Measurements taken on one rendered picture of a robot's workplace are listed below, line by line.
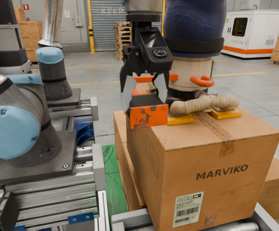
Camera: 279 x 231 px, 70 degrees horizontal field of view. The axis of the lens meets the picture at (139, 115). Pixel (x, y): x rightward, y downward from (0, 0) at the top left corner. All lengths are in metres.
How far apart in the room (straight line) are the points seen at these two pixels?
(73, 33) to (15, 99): 9.87
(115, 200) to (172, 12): 1.53
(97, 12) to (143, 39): 9.77
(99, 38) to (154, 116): 9.79
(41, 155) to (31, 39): 7.25
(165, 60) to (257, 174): 0.60
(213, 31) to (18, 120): 0.60
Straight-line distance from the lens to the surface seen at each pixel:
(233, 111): 0.81
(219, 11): 0.76
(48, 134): 0.62
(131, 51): 0.43
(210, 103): 0.71
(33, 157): 0.61
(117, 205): 1.84
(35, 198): 0.71
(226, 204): 0.86
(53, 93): 1.05
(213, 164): 0.68
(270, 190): 1.53
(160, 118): 0.45
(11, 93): 0.44
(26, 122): 0.42
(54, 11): 1.17
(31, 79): 0.56
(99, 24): 10.16
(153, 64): 0.35
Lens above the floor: 1.39
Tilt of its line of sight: 26 degrees down
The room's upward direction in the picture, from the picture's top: straight up
